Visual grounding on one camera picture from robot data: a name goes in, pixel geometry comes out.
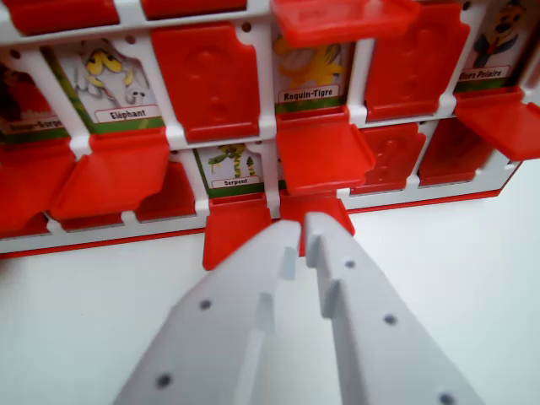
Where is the snake picture card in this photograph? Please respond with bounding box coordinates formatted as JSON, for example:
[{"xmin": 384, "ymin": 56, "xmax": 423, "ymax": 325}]
[{"xmin": 194, "ymin": 143, "xmax": 266, "ymax": 200}]

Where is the tiger shark picture card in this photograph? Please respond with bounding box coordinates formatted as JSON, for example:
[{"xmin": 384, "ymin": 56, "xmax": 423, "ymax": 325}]
[{"xmin": 273, "ymin": 40, "xmax": 352, "ymax": 116}]

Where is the elephant picture card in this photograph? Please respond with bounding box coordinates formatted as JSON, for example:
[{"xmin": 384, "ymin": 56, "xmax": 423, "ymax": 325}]
[{"xmin": 52, "ymin": 36, "xmax": 166, "ymax": 137}]

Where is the robin picture card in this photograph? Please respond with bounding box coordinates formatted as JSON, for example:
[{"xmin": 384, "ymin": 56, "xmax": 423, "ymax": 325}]
[{"xmin": 0, "ymin": 62, "xmax": 71, "ymax": 147}]

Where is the polar bear picture card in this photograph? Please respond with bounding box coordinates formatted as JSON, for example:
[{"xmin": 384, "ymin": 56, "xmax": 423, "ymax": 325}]
[{"xmin": 454, "ymin": 0, "xmax": 527, "ymax": 93}]

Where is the red and white game board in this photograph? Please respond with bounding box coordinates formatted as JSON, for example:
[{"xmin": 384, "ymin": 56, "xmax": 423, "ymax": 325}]
[{"xmin": 0, "ymin": 0, "xmax": 540, "ymax": 261}]

